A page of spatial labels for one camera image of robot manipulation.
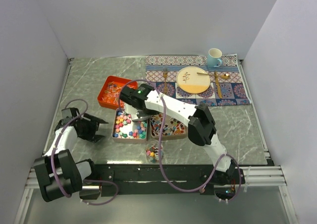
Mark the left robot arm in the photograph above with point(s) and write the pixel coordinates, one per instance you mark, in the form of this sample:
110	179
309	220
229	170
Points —
57	173

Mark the gold fork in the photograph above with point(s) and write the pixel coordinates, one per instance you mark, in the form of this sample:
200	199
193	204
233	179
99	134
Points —
165	75

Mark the cream and orange plate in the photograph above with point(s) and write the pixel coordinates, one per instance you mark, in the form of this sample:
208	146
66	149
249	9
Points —
191	82

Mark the tin of star candies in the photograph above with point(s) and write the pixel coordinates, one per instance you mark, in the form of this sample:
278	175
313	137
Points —
127	130

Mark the orange plastic tray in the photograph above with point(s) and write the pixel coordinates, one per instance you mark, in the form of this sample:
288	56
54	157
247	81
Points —
109	93

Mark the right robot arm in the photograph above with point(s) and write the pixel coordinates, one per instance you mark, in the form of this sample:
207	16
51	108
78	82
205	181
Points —
146	101

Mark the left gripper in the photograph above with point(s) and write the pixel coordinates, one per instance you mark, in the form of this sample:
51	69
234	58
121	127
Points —
94	123

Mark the clear plastic cup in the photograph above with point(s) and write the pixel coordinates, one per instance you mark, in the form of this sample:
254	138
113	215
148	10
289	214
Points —
152	151

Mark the gold spoon on mat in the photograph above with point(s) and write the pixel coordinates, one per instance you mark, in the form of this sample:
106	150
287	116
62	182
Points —
222	76

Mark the gold knife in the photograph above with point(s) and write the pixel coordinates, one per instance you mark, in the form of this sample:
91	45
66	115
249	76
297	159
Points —
218	85

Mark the light blue mug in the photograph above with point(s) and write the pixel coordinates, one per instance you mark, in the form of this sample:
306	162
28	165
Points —
214	58

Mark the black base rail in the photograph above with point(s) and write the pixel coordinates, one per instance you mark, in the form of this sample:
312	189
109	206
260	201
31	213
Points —
120	179

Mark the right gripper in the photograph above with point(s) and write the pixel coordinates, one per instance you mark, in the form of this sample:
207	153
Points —
152	113

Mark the patterned cloth placemat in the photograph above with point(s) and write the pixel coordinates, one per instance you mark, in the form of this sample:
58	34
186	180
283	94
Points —
233	90

